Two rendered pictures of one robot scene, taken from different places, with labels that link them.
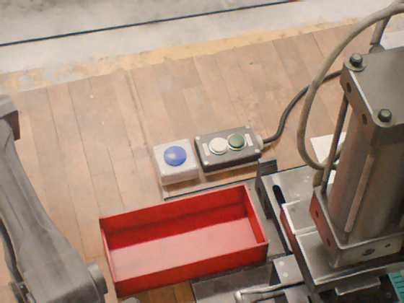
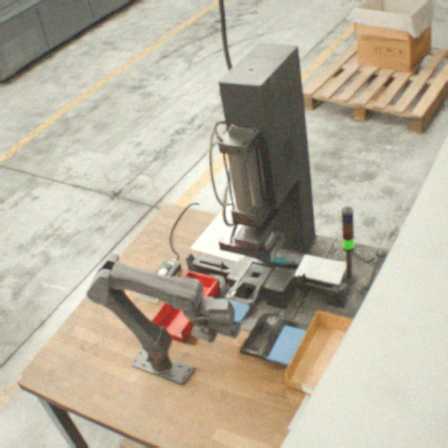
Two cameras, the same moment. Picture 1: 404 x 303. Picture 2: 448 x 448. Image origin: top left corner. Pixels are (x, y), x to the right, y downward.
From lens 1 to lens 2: 0.98 m
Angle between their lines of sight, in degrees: 30
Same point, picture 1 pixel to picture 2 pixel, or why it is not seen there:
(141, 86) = not seen: hidden behind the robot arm
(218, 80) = (134, 259)
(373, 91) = (234, 142)
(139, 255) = (176, 326)
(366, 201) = (253, 188)
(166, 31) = (51, 322)
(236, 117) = (156, 263)
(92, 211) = not seen: hidden behind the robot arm
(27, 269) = (174, 292)
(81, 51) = (21, 361)
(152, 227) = (169, 315)
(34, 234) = (165, 282)
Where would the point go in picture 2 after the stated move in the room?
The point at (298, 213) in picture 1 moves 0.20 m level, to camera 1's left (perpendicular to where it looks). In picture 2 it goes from (226, 239) to (178, 276)
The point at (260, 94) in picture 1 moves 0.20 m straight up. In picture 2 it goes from (156, 251) to (143, 209)
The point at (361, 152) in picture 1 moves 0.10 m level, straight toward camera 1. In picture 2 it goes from (242, 168) to (260, 185)
